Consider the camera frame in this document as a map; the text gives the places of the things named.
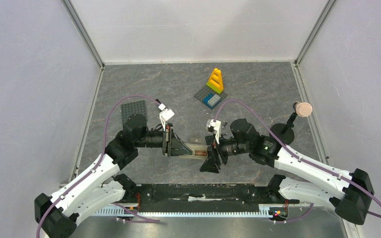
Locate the white slotted cable duct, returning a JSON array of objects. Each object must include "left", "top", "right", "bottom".
[{"left": 92, "top": 205, "right": 273, "bottom": 219}]

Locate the dark grey lego baseplate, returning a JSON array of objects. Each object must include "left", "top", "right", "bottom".
[{"left": 121, "top": 100, "right": 148, "bottom": 123}]

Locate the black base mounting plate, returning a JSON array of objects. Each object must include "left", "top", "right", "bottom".
[{"left": 119, "top": 183, "right": 299, "bottom": 212}]

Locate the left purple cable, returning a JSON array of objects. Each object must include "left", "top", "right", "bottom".
[{"left": 36, "top": 95, "right": 165, "bottom": 238}]

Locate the yellow green lego tower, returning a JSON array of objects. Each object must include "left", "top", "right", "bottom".
[{"left": 206, "top": 68, "right": 224, "bottom": 94}]

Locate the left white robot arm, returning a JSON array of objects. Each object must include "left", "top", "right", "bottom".
[{"left": 34, "top": 114, "right": 193, "bottom": 238}]

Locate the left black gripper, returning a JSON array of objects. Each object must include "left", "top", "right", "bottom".
[{"left": 135, "top": 123, "right": 192, "bottom": 157}]

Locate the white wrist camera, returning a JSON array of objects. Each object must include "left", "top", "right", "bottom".
[
  {"left": 206, "top": 119, "right": 222, "bottom": 144},
  {"left": 159, "top": 108, "right": 175, "bottom": 123}
]

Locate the beige foam microphone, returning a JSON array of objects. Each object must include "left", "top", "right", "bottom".
[{"left": 293, "top": 102, "right": 313, "bottom": 118}]

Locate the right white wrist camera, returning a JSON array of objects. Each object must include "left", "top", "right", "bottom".
[{"left": 206, "top": 119, "right": 222, "bottom": 144}]

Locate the grey blue lego plate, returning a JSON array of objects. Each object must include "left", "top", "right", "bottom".
[{"left": 194, "top": 85, "right": 228, "bottom": 110}]

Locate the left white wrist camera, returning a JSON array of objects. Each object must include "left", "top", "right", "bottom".
[{"left": 159, "top": 108, "right": 175, "bottom": 123}]

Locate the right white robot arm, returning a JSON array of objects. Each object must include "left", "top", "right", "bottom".
[{"left": 200, "top": 119, "right": 374, "bottom": 225}]

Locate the black microphone stand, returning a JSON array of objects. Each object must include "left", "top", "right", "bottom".
[{"left": 270, "top": 112, "right": 298, "bottom": 145}]

